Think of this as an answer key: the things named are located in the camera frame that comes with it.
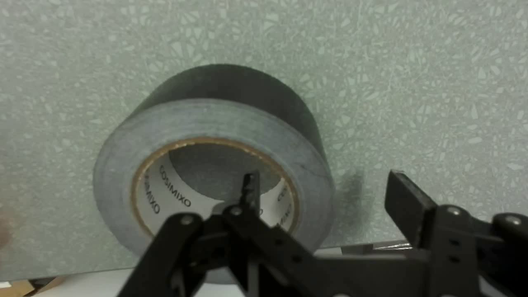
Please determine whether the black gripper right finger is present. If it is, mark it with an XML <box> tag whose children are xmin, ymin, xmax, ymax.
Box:
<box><xmin>385</xmin><ymin>171</ymin><xmax>528</xmax><ymax>297</ymax></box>

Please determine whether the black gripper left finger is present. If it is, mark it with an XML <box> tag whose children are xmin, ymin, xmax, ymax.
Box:
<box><xmin>117</xmin><ymin>171</ymin><xmax>320</xmax><ymax>297</ymax></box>

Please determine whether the black masking tape roll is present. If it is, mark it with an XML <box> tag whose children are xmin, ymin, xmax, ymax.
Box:
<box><xmin>93</xmin><ymin>62</ymin><xmax>337</xmax><ymax>262</ymax></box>

